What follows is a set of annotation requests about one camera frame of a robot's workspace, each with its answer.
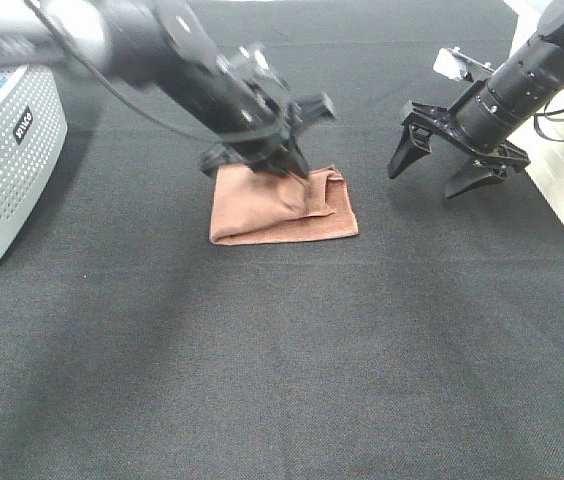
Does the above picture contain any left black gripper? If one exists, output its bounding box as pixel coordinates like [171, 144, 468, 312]
[200, 92, 336, 179]

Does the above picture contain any brown microfibre towel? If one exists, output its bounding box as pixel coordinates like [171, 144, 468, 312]
[209, 165, 359, 246]

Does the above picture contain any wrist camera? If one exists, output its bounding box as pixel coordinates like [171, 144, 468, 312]
[433, 47, 495, 83]
[232, 42, 270, 70]

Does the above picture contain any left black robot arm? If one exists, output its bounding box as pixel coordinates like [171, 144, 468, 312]
[0, 1, 334, 178]

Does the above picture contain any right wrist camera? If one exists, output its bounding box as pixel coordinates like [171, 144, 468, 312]
[433, 47, 495, 83]

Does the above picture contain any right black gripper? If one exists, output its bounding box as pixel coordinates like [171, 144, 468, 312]
[387, 100, 530, 199]

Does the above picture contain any black table cover cloth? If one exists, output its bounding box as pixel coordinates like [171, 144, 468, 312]
[0, 1, 564, 479]

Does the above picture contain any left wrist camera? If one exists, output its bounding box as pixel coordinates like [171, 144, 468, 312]
[232, 42, 270, 70]

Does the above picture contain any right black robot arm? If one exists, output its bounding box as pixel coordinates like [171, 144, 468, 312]
[387, 1, 564, 198]

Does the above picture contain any grey perforated laundry basket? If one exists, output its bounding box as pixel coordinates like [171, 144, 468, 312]
[0, 65, 67, 259]

